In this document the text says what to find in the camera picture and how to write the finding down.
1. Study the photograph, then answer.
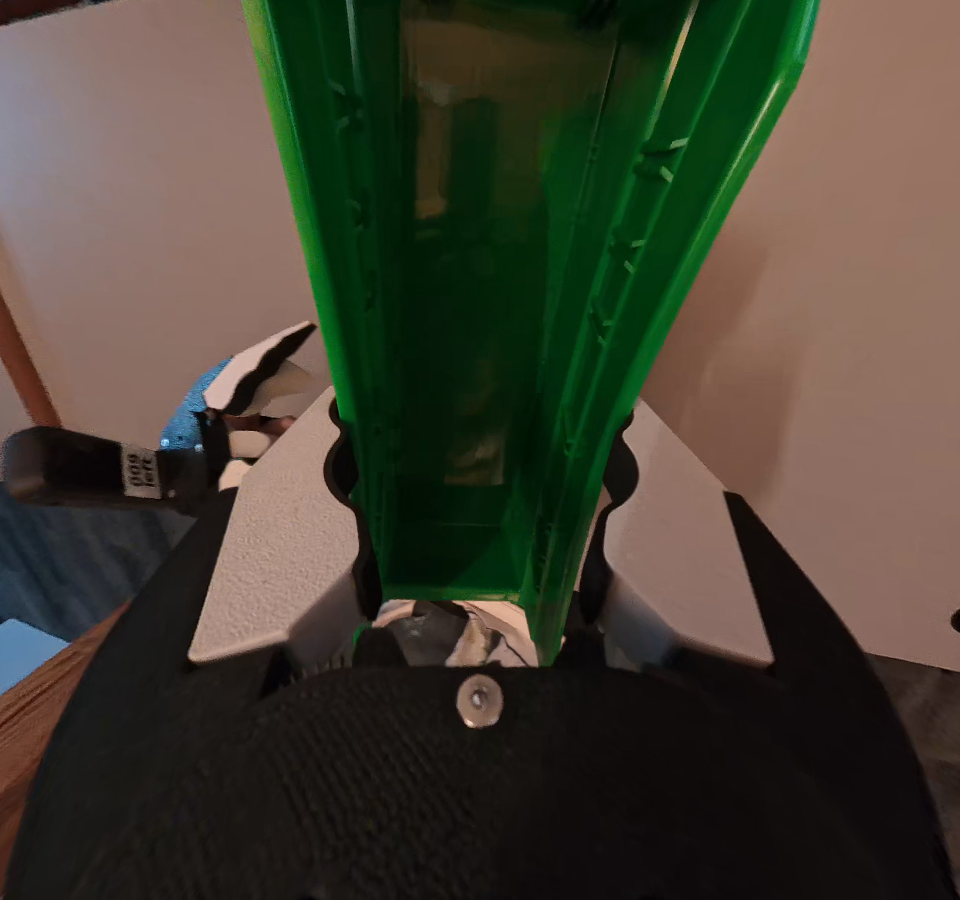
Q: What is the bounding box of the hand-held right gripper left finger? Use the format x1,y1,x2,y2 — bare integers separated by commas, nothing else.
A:
188,390,378,665

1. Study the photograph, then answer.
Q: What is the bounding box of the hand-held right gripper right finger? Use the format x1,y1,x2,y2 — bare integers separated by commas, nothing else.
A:
578,398,775,668

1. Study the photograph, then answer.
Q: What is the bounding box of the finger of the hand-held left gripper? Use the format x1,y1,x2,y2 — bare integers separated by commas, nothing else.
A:
203,321,321,424
218,416,309,469

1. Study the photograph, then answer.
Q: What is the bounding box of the green plastic bin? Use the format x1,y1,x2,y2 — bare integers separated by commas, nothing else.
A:
233,0,841,658

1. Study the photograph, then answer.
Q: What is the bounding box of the white patterned clothing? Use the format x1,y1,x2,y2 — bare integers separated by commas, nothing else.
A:
372,597,529,670

